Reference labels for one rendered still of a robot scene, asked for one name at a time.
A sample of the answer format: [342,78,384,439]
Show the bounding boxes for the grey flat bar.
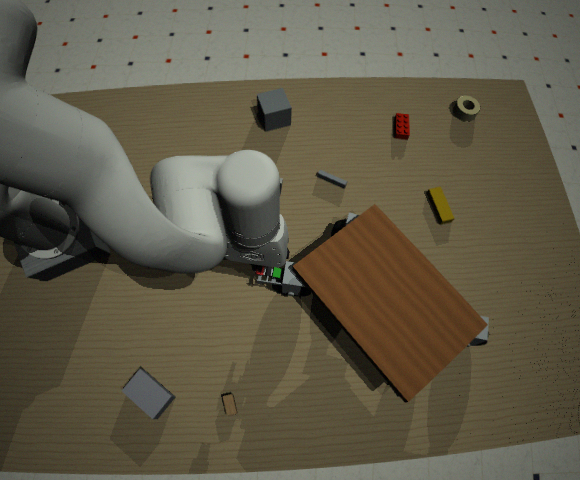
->
[318,170,347,189]

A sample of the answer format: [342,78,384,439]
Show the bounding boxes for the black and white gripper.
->
[224,214,290,272]

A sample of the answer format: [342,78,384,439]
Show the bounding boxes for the brown wooden block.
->
[223,394,238,416]

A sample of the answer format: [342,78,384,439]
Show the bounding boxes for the red toy building brick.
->
[395,113,410,140]

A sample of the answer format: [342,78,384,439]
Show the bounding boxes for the yellow rectangular block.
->
[427,187,455,225]

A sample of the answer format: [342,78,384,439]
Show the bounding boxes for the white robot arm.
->
[0,0,283,274]

